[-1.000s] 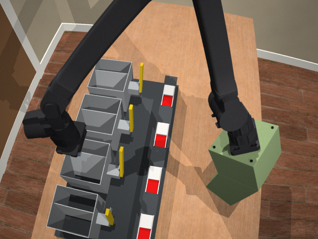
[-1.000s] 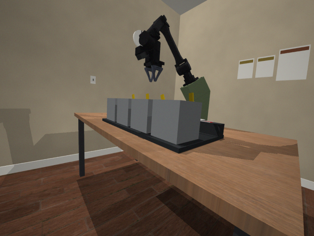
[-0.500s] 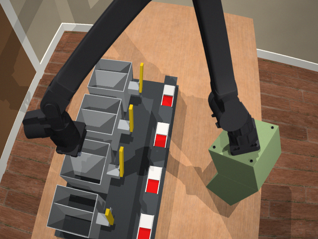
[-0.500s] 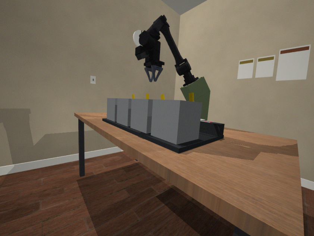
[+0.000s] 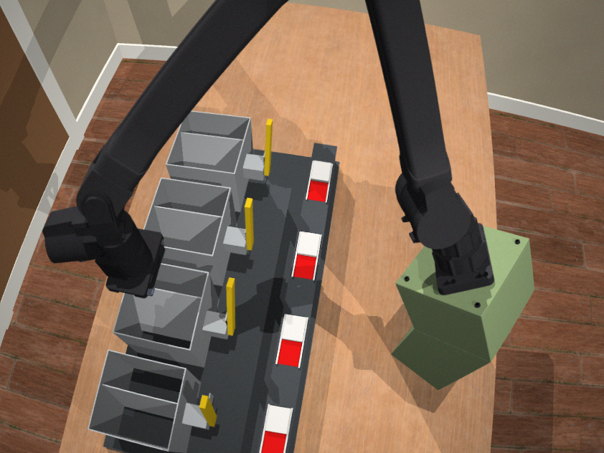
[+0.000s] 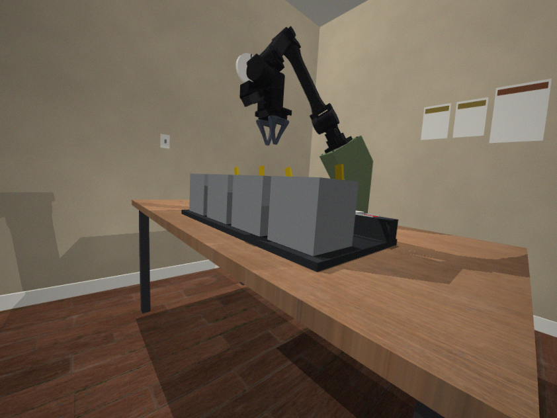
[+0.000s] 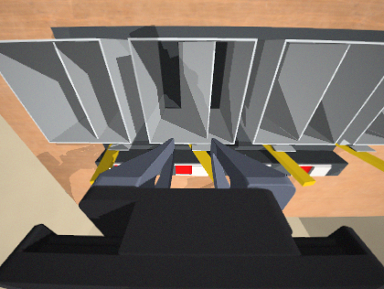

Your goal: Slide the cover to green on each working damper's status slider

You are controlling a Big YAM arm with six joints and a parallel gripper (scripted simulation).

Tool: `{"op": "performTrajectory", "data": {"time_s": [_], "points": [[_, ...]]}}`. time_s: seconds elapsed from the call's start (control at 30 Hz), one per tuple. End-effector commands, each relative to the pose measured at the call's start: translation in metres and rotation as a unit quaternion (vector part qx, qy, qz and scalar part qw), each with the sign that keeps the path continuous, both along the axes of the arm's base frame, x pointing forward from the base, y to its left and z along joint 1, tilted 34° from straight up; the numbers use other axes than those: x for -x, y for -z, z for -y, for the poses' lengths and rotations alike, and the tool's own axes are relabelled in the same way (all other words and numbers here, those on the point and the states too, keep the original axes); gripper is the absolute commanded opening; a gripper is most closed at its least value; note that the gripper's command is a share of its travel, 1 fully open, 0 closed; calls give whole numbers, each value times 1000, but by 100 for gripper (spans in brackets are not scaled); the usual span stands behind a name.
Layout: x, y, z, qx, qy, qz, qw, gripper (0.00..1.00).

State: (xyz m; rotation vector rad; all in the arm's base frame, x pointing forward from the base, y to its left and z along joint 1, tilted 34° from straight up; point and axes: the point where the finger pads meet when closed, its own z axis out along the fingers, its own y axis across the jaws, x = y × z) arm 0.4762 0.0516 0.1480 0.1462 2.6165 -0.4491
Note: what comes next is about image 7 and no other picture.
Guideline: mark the dark grey board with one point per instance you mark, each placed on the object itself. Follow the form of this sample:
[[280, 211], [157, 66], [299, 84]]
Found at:
[[314, 159]]

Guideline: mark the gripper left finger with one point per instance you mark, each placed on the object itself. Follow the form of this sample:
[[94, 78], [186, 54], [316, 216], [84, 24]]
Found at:
[[142, 170]]

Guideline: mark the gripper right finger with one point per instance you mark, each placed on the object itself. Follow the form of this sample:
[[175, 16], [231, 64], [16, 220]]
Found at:
[[245, 172]]

